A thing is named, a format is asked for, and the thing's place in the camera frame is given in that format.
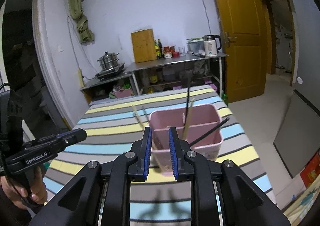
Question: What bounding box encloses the metal chopstick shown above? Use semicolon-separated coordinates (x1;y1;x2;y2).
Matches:
141;106;150;125

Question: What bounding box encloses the black chopstick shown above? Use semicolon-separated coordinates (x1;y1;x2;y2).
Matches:
189;117;230;147
185;86;192;116

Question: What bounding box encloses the brass door handle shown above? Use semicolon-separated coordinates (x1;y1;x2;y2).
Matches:
224;32;237;46

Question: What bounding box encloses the striped tablecloth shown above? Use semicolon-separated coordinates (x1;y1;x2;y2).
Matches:
44;84;278;226

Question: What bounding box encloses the yellow wooden door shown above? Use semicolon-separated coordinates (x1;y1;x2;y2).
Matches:
206;0;272;102

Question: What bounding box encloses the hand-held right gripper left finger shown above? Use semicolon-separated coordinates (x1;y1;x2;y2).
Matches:
29;126;153;226

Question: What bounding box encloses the white electric kettle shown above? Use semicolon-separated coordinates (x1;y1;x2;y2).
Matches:
203;35;222;56

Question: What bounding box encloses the person's left hand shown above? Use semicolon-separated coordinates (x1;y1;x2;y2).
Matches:
0;166;48;209

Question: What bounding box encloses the clear plastic storage container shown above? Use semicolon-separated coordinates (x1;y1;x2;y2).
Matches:
187;38;205;56

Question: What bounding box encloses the wall cable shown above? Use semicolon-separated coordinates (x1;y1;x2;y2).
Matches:
191;0;220;38

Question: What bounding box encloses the black induction cooker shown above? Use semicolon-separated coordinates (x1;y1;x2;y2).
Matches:
95;63;126;81

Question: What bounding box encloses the steel steamer pot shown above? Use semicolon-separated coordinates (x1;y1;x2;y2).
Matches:
97;51;120;71

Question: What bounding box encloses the glass sliding door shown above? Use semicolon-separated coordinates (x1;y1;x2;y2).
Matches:
0;0;73;129

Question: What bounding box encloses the steel kitchen table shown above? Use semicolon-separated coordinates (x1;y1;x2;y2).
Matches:
124;52;229;96

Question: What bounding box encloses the low steel side table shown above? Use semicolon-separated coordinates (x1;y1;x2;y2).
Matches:
80;73;133;104

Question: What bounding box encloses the grey refrigerator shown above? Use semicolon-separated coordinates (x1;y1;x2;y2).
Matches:
272;0;320;179

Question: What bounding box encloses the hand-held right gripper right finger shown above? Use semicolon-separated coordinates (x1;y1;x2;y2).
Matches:
168;126;290;226

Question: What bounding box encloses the green hanging curtain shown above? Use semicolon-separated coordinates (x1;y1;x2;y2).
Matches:
68;0;95;44

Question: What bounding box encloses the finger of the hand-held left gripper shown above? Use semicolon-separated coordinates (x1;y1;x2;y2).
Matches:
22;128;85;147
49;129;87;153

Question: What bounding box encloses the pink plastic utensil basket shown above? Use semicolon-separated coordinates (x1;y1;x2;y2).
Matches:
149;104;224;176

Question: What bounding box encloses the wooden cutting board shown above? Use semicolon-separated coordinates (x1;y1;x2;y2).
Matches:
131;29;157;63

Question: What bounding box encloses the red cardboard box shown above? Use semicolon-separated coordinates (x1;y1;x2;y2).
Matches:
300;152;320;188

